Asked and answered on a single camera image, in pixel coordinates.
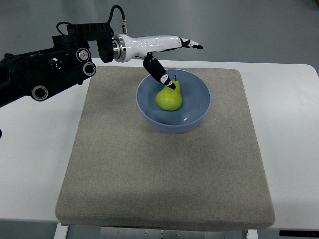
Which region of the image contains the green pear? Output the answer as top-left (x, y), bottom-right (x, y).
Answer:
top-left (155, 79), bottom-right (182, 111)

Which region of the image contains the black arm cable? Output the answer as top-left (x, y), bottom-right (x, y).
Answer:
top-left (56, 4), bottom-right (129, 35)

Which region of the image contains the metal table frame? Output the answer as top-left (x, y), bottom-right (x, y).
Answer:
top-left (54, 223), bottom-right (259, 239)

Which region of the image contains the blue bowl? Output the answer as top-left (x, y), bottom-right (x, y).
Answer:
top-left (136, 69), bottom-right (212, 133)

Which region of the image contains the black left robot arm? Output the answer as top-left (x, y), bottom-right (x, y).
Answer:
top-left (0, 22), bottom-right (114, 106)

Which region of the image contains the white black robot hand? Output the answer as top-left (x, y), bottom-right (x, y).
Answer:
top-left (113, 34), bottom-right (203, 90)

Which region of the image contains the grey felt mat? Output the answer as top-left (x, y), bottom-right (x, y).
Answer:
top-left (55, 67), bottom-right (275, 231)

